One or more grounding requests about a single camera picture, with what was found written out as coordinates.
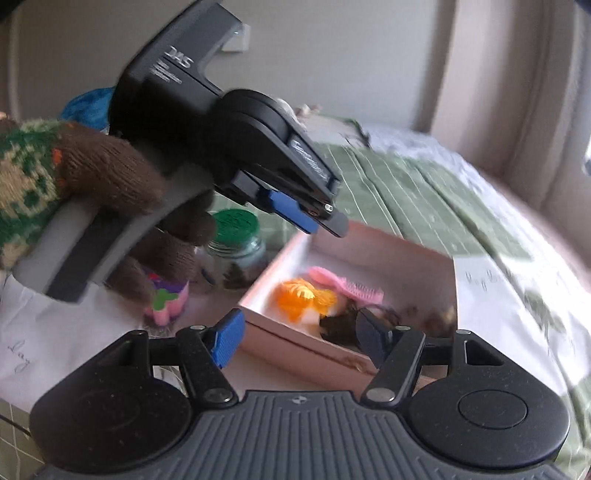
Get person's left hand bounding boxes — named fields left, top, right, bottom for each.
left=55, top=124, right=219, bottom=305

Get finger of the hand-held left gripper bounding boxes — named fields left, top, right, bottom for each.
left=269, top=189, right=320, bottom=234
left=317, top=203, right=351, bottom=239

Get person's left forearm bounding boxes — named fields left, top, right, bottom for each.
left=0, top=116, right=71, bottom=272

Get orange hair claw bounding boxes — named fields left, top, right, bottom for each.
left=274, top=278, right=341, bottom=324

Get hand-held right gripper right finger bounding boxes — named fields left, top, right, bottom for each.
left=355, top=308, right=506, bottom=409

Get brown hair clip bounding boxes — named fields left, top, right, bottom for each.
left=416, top=308, right=458, bottom=334

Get dark hair ties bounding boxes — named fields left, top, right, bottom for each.
left=318, top=302, right=403, bottom=348

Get blue cloth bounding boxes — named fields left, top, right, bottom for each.
left=61, top=85, right=116, bottom=131

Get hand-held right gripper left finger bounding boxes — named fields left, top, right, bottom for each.
left=106, top=308, right=245, bottom=409

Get pink green purple toy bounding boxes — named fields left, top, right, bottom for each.
left=141, top=272, right=191, bottom=326

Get pink hairbrush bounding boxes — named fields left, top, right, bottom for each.
left=308, top=266, right=384, bottom=305

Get pink cardboard box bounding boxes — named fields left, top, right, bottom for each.
left=226, top=219, right=459, bottom=393

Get green lidded glass jar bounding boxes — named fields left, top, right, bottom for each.
left=203, top=209, right=269, bottom=291

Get white quilt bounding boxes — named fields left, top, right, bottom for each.
left=368, top=124, right=467, bottom=163

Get white wall socket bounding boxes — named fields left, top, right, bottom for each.
left=221, top=22, right=253, bottom=54

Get white handwritten paper sheet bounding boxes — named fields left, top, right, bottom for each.
left=454, top=255, right=570, bottom=386
left=0, top=268, right=241, bottom=403

